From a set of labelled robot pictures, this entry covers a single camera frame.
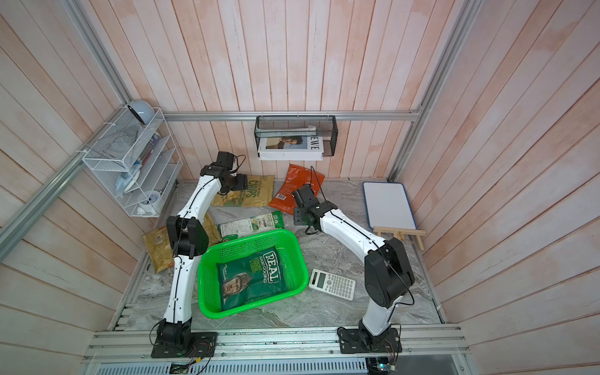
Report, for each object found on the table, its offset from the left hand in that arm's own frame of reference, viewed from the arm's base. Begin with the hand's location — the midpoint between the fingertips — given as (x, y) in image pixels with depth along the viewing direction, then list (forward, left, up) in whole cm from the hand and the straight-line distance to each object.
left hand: (240, 186), depth 104 cm
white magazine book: (+5, -23, +18) cm, 30 cm away
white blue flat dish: (-17, +31, +20) cm, 40 cm away
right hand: (-18, -28, +3) cm, 33 cm away
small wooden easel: (-20, -70, -7) cm, 73 cm away
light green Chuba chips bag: (-13, -13, -10) cm, 21 cm away
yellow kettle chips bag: (+4, -7, -9) cm, 12 cm away
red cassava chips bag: (+13, -26, -7) cm, 30 cm away
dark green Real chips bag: (-40, -8, -6) cm, 42 cm away
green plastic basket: (-36, -25, -9) cm, 45 cm away
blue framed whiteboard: (-3, -70, -10) cm, 71 cm away
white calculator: (-41, -39, -9) cm, 58 cm away
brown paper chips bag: (-27, +31, -10) cm, 43 cm away
